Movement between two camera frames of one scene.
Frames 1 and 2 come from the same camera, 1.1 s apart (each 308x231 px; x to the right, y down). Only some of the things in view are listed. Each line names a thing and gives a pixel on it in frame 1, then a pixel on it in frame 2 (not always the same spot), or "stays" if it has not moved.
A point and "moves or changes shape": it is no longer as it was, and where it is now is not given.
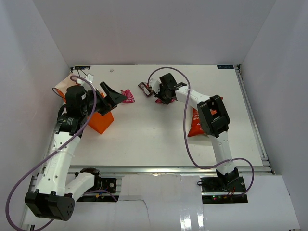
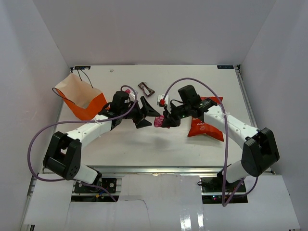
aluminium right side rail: x=257 y=135 stays
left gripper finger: x=115 y=98 to x=143 y=123
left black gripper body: x=101 y=106 to x=134 y=112
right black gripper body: x=162 y=92 to x=181 y=111
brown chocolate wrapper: x=148 y=90 stays
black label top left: x=82 y=67 stays
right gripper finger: x=166 y=100 to x=171 y=121
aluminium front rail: x=168 y=170 stays
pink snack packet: x=158 y=101 moves or changes shape
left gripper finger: x=111 y=92 to x=149 y=110
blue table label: x=225 y=67 stays
